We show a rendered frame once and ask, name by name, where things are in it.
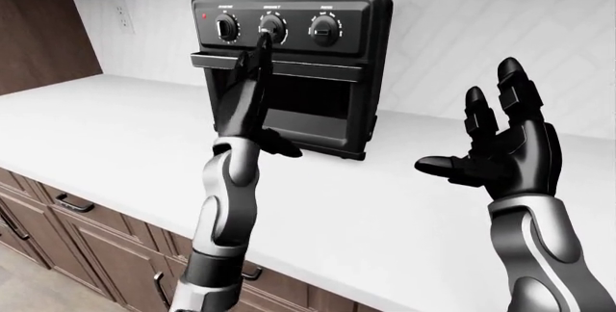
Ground black cabinet door handle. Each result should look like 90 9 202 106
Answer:
0 205 31 242
152 271 172 312

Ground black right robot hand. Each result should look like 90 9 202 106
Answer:
414 56 564 205

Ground black toaster oven body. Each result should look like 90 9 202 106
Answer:
191 0 397 163

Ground black oven middle knob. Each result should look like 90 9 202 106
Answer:
259 14 288 44

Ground black oven knob vertical pointer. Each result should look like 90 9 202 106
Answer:
213 13 241 42

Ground black oven knob horizontal pointer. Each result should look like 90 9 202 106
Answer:
310 14 340 48

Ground black toaster oven door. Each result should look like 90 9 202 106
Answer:
189 51 370 159

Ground black drawer pull handle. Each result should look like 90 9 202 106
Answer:
54 192 96 214
240 265 264 282

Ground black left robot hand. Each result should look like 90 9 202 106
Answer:
211 30 304 159

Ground white wall power outlet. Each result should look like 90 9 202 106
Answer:
114 5 136 35

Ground brown wooden tall cabinet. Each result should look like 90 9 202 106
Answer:
0 0 105 96

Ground brown wooden base cabinets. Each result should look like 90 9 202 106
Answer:
0 167 386 312

